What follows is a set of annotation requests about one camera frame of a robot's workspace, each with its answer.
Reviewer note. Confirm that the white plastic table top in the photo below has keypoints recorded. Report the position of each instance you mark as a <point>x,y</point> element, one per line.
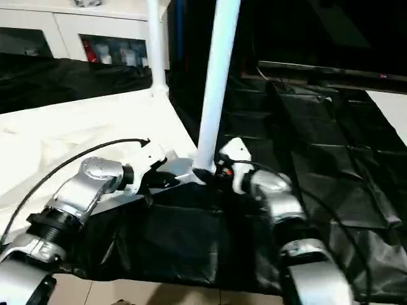
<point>76,133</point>

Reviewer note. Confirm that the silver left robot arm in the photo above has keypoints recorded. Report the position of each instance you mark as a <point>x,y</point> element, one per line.
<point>70,203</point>

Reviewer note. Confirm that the black plastic mat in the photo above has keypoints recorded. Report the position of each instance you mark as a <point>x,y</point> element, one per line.
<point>324,159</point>

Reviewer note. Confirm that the white cabinet with glass doors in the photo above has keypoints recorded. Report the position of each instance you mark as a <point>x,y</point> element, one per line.
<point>70,28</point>

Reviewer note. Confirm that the large black screen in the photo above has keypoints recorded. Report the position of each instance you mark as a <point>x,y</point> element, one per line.
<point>324,32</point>

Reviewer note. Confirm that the flat white board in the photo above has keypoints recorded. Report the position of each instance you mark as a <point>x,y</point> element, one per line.
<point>391,111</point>

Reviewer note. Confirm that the dark object on cabinet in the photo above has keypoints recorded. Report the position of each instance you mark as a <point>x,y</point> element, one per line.
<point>89,2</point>

